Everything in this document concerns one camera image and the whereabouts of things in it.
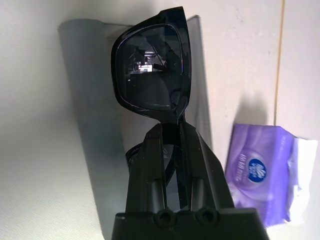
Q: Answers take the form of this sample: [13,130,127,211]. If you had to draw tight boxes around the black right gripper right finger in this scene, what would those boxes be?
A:
[178,122,235,212]

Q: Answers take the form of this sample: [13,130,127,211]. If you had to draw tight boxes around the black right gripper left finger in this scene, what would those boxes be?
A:
[126,122,167,214]

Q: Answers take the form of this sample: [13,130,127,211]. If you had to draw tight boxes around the black sunglasses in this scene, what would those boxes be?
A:
[110,6,193,211]

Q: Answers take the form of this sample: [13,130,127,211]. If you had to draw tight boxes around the grey glasses case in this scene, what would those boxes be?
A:
[56,14,213,236]

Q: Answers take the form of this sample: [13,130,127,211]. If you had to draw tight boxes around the purple tissue pack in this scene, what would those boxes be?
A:
[223,123,318,222]

